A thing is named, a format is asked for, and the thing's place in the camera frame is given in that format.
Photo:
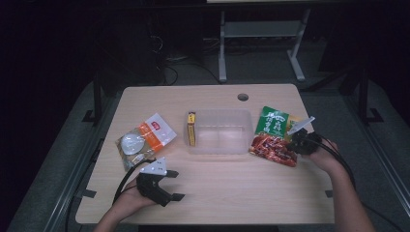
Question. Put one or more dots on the clear plastic container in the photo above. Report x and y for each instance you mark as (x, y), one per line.
(222, 132)

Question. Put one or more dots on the green and red food packet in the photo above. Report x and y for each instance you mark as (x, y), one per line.
(272, 138)

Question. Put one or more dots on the orange and white food packet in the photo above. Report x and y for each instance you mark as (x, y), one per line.
(146, 138)

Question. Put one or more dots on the aluminium rail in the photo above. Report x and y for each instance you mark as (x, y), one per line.
(380, 154)
(69, 190)

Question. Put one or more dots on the person's left hand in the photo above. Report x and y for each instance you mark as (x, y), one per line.
(129, 201)

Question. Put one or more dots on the round table grommet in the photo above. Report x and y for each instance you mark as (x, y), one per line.
(242, 97)

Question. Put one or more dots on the person's right hand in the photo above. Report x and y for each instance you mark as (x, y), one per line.
(325, 159)

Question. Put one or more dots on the black table edge bracket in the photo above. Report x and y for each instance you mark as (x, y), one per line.
(86, 193)
(328, 193)

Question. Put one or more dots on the white metal stand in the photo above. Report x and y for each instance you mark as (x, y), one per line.
(261, 29)

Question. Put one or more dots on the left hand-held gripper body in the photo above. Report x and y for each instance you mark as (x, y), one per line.
(151, 188)

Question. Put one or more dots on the black metal stand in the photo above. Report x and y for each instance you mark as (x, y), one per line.
(364, 96)
(97, 100)

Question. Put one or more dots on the small yellow box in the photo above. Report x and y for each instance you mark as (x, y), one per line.
(191, 129)

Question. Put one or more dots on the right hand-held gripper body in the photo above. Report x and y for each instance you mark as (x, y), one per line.
(304, 143)

